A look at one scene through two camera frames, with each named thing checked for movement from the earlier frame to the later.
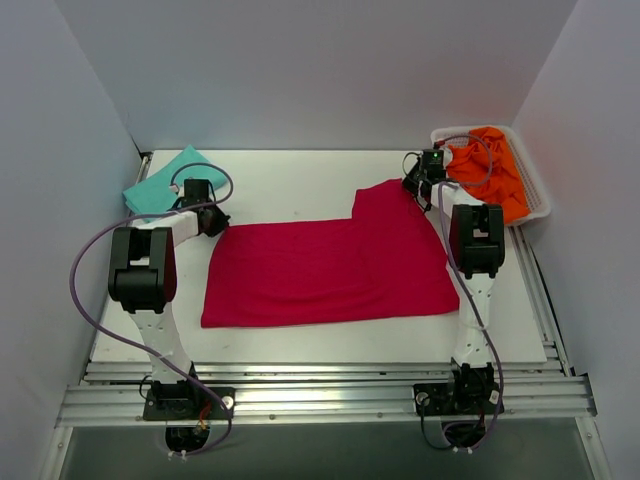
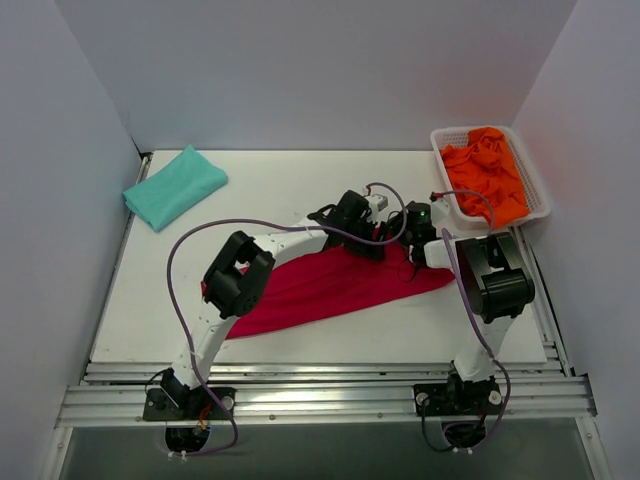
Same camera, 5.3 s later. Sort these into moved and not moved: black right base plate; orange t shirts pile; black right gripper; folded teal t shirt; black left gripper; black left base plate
Moved: black right gripper; black left gripper
Not moved: orange t shirts pile; black left base plate; black right base plate; folded teal t shirt
